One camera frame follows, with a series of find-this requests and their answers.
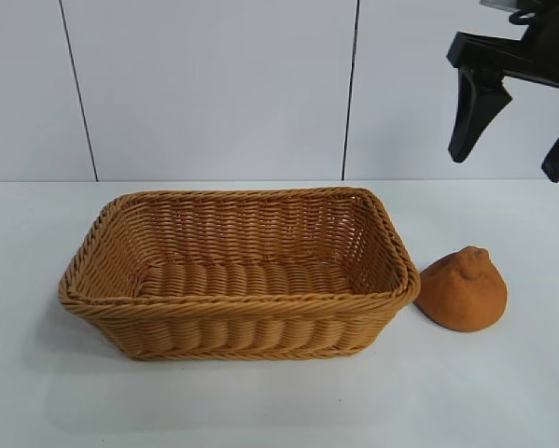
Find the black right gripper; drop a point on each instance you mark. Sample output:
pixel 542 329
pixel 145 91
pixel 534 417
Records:
pixel 549 56

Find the brown bread roll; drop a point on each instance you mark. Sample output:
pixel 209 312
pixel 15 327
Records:
pixel 465 298

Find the brown woven wicker basket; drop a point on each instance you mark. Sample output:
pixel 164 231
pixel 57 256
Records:
pixel 241 322

